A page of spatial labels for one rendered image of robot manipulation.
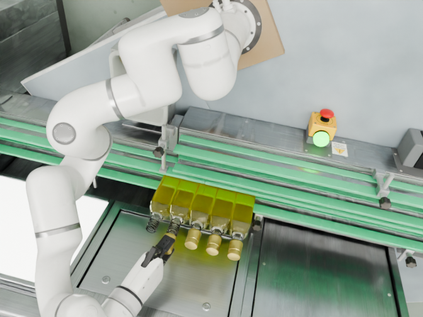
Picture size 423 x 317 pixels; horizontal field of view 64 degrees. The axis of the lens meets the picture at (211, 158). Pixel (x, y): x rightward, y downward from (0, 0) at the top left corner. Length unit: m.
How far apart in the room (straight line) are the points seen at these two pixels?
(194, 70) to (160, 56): 0.07
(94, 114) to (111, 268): 0.50
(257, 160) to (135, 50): 0.49
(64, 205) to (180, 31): 0.40
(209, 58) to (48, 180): 0.38
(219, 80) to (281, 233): 0.67
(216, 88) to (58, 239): 0.42
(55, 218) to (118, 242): 0.40
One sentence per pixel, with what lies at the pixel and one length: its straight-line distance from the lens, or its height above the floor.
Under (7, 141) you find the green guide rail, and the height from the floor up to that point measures 0.91.
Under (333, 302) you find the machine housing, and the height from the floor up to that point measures 1.12.
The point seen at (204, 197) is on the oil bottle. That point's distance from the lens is 0.98.
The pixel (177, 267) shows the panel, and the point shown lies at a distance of 1.03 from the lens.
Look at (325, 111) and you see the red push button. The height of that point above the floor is 0.79.
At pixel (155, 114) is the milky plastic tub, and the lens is 1.11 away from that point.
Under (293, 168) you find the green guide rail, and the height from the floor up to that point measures 0.92.
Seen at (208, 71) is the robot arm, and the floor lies 1.09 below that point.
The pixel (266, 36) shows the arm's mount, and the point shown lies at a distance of 0.95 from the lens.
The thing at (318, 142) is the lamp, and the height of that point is 0.85.
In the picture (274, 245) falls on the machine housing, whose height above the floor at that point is 0.98.
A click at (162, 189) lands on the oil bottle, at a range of 1.00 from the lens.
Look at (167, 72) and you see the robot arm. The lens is 0.66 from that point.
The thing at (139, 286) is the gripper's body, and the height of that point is 1.32.
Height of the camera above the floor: 1.66
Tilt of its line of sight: 48 degrees down
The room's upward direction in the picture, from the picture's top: 161 degrees counter-clockwise
